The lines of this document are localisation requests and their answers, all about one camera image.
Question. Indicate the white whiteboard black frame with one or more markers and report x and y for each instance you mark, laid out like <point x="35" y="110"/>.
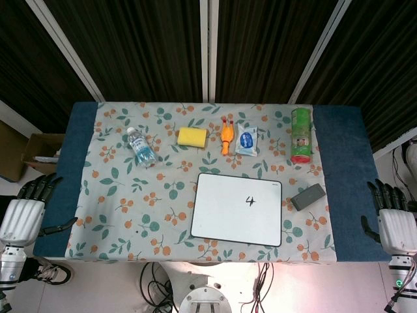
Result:
<point x="234" y="215"/>

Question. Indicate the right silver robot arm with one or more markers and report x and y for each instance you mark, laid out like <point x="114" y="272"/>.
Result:
<point x="404" y="280"/>

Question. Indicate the yellow sponge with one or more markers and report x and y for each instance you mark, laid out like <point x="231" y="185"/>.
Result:
<point x="192" y="137"/>

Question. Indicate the white frame post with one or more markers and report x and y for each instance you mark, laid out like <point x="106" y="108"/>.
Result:
<point x="68" y="52"/>
<point x="319" y="52"/>
<point x="209" y="49"/>

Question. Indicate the blue felt table cover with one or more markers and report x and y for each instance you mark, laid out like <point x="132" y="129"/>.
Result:
<point x="345" y="163"/>

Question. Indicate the dark pleated curtain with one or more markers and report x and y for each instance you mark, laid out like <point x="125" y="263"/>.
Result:
<point x="146" y="49"/>

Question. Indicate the dark grey board eraser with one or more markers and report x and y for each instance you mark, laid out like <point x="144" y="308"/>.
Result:
<point x="307" y="196"/>

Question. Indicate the clear plastic water bottle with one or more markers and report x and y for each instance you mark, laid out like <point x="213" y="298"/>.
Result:
<point x="141" y="148"/>

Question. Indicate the brown cardboard box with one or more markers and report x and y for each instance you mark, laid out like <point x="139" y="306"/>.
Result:
<point x="13" y="153"/>

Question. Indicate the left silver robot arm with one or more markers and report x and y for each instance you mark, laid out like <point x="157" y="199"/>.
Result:
<point x="11" y="270"/>

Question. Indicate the orange rubber chicken toy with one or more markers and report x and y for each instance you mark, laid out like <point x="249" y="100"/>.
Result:
<point x="226" y="137"/>

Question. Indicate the floral printed tablecloth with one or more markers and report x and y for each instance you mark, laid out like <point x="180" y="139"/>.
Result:
<point x="130" y="195"/>

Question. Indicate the round silver robot base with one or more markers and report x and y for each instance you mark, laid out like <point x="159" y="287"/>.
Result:
<point x="205" y="301"/>

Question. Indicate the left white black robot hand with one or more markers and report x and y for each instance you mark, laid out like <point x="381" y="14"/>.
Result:
<point x="21" y="218"/>

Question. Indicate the white black sneaker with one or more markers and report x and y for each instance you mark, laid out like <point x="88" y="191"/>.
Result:
<point x="55" y="274"/>

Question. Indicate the white blue wet wipes packet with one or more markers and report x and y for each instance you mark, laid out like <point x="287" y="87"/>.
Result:
<point x="247" y="140"/>

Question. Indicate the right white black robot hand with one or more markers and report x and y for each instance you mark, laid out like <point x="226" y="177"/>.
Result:
<point x="397" y="228"/>

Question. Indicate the green chips can red lid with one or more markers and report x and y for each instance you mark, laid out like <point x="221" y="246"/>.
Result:
<point x="301" y="137"/>

